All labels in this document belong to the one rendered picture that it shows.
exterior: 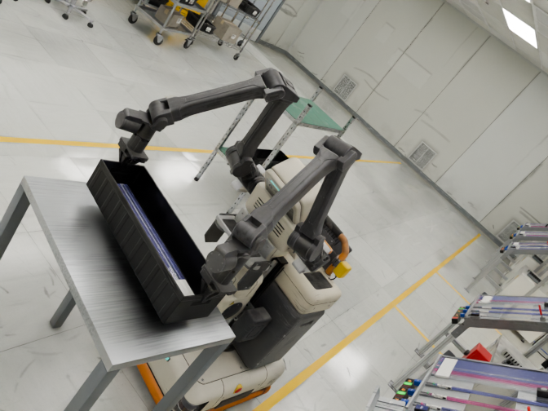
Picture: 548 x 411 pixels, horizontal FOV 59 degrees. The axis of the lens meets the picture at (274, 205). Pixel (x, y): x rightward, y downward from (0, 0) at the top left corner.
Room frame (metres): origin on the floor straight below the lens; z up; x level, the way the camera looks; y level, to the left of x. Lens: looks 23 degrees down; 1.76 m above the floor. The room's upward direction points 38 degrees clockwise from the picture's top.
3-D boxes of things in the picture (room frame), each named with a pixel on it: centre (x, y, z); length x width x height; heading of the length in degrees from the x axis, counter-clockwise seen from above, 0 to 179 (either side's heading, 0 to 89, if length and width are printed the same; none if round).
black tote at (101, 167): (1.28, 0.24, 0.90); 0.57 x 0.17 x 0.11; 59
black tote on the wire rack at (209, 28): (7.35, 2.58, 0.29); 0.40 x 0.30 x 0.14; 159
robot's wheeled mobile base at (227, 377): (1.92, -0.15, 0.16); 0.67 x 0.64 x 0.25; 149
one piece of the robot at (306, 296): (2.00, -0.19, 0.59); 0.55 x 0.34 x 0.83; 59
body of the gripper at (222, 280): (1.14, -0.01, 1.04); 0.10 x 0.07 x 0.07; 59
